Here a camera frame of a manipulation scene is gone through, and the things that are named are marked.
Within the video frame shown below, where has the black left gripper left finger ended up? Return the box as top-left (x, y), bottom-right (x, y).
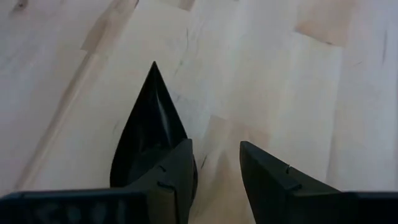
top-left (124, 138), bottom-right (198, 224)

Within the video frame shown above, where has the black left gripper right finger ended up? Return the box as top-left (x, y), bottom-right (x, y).
top-left (239, 140), bottom-right (345, 224)

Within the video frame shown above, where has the black teardrop plate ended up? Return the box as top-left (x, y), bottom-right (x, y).
top-left (109, 61), bottom-right (199, 203)

